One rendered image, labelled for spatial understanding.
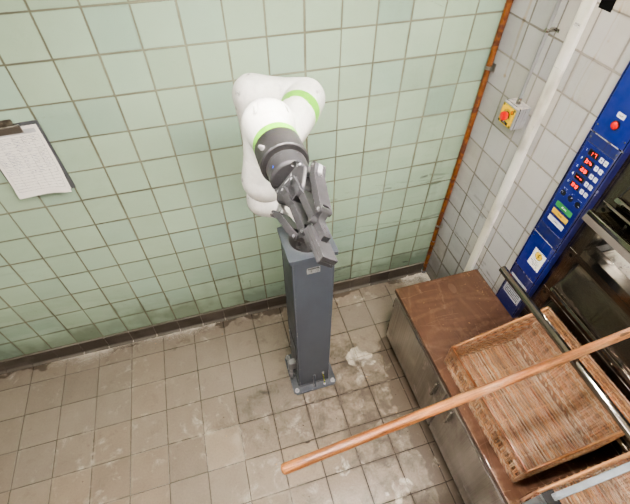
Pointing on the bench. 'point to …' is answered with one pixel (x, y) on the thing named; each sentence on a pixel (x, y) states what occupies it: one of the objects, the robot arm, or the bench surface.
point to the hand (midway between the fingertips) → (320, 245)
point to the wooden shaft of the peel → (459, 399)
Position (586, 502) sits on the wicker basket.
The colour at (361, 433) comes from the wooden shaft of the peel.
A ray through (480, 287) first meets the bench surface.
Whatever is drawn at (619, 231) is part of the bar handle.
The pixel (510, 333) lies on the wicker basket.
